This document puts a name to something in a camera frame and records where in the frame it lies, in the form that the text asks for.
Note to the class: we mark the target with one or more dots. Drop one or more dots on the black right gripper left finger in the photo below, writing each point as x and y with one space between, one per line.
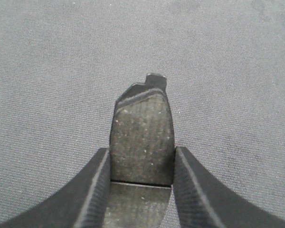
81 203

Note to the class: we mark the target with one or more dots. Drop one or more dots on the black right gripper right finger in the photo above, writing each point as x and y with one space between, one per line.
203 201

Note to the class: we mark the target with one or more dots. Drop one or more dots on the grey brake pad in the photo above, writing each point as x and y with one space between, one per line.
142 155

